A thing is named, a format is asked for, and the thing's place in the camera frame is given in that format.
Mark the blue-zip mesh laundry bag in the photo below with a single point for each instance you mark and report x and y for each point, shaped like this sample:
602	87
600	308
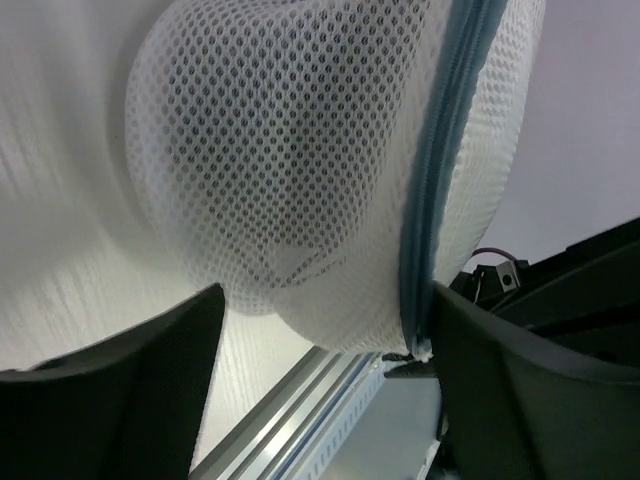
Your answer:
330	162

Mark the white slotted cable duct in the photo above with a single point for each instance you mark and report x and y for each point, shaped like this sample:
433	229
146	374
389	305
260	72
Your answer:
337	421

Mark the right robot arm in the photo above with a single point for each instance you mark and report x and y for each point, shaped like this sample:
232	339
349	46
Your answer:
585	298

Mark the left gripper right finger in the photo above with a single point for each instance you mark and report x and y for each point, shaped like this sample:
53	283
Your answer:
522	407

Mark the aluminium rail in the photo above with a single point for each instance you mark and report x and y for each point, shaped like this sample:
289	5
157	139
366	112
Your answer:
267	439

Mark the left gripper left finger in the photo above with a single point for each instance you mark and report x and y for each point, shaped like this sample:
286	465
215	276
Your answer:
128	407

